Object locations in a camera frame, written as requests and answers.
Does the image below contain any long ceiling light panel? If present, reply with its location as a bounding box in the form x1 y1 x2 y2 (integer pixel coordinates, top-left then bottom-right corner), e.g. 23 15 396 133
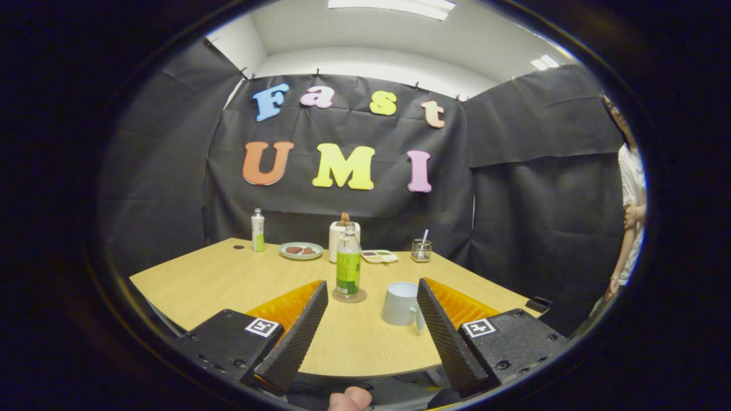
327 0 456 22

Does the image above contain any white toaster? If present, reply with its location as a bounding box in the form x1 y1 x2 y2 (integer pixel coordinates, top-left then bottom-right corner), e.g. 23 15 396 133
328 221 362 264

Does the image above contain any pale grey cup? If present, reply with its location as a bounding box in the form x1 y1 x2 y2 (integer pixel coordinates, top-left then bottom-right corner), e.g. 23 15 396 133
381 281 426 333

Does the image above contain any pale green plate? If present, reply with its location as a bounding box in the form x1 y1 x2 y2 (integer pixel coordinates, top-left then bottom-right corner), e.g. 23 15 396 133
279 242 324 261

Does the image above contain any clear juice bottle green label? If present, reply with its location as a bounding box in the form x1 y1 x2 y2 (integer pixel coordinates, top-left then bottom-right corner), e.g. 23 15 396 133
336 224 362 297

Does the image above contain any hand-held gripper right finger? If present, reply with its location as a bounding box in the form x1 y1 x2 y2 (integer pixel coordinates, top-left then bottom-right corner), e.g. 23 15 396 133
416 278 569 398

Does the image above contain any wooden table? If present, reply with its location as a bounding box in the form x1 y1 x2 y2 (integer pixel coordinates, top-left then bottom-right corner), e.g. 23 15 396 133
130 237 543 378

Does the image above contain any black backdrop cloth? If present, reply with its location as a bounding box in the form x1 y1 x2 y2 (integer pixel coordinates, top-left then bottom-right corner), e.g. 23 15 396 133
100 37 626 337

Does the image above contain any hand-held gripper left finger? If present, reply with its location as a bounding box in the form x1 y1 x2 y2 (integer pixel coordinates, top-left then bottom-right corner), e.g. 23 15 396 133
171 280 330 396

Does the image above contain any small white green bottle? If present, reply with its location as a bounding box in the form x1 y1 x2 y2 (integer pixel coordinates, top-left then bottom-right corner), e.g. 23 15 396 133
251 208 266 252

